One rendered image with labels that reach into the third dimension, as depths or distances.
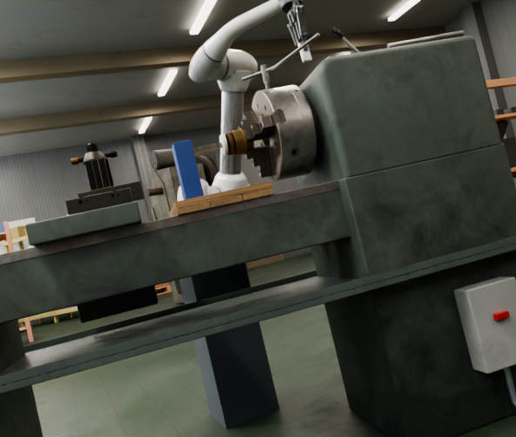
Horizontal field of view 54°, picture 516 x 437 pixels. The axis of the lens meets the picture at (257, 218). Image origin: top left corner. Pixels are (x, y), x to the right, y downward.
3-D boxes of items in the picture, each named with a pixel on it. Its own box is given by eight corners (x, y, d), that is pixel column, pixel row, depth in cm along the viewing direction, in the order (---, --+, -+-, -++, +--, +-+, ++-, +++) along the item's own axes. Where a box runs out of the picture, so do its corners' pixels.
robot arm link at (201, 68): (197, 37, 208) (223, 40, 217) (178, 64, 221) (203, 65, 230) (208, 64, 205) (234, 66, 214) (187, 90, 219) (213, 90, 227)
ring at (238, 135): (245, 130, 180) (220, 134, 178) (251, 122, 171) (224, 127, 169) (251, 155, 180) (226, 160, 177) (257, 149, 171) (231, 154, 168)
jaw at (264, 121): (273, 125, 175) (281, 109, 163) (277, 138, 174) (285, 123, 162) (243, 130, 172) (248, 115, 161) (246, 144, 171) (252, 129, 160)
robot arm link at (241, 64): (203, 215, 246) (238, 208, 260) (224, 223, 235) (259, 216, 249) (205, 48, 225) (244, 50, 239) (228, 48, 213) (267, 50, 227)
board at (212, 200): (250, 206, 192) (247, 196, 192) (273, 193, 157) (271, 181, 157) (171, 225, 185) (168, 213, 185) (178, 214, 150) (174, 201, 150)
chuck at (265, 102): (285, 179, 195) (268, 97, 193) (314, 172, 164) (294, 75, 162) (263, 183, 193) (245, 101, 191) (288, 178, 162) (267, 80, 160)
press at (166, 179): (163, 307, 837) (129, 160, 846) (228, 289, 885) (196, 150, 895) (184, 309, 720) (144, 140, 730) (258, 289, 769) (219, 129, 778)
